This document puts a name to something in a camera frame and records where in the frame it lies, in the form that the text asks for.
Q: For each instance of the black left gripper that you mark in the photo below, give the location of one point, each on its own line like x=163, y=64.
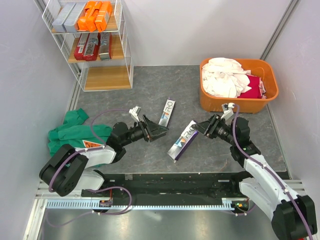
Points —
x=151, y=130

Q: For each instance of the orange toothpaste box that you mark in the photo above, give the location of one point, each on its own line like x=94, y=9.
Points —
x=88, y=11

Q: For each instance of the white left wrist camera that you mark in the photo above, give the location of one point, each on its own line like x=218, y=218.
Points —
x=134, y=113

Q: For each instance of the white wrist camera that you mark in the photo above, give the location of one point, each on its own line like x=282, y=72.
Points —
x=134, y=113
x=227, y=111

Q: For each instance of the white cloth in basin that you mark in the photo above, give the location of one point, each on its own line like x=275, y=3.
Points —
x=225, y=78

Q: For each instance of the green cloth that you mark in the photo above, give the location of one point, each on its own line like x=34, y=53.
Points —
x=74, y=132

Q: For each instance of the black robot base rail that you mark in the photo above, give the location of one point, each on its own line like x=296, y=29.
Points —
x=173, y=188

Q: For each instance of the purple silver R&O box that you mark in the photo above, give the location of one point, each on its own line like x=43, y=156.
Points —
x=167, y=112

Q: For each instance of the white wire wooden shelf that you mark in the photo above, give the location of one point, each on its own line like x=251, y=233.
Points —
x=97, y=75

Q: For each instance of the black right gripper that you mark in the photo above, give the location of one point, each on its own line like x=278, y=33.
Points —
x=208, y=127

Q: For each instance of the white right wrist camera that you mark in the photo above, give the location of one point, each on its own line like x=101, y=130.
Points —
x=227, y=111

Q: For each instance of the purple silver toothpaste box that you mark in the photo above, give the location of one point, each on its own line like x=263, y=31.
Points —
x=181, y=144

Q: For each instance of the red silver r&o box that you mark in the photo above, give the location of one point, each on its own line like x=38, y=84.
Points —
x=105, y=48
x=92, y=47

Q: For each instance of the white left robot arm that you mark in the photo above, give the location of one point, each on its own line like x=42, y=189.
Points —
x=64, y=172

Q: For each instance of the aluminium cable duct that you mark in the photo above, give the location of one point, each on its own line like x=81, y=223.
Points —
x=227, y=204

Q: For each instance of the red cloth in basin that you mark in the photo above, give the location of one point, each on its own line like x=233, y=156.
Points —
x=257, y=89

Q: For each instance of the orange box with label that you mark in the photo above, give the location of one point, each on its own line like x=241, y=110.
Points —
x=103, y=16

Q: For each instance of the orange box front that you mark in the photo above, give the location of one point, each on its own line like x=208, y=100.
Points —
x=90, y=23

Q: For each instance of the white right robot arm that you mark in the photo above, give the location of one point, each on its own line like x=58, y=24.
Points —
x=292, y=216

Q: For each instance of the red silver R&O box front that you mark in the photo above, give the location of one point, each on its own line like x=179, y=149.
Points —
x=92, y=47

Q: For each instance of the orange plastic basin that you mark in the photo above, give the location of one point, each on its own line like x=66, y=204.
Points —
x=259, y=68

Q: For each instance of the red barcode toothpaste box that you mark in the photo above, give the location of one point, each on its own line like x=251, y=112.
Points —
x=80, y=47

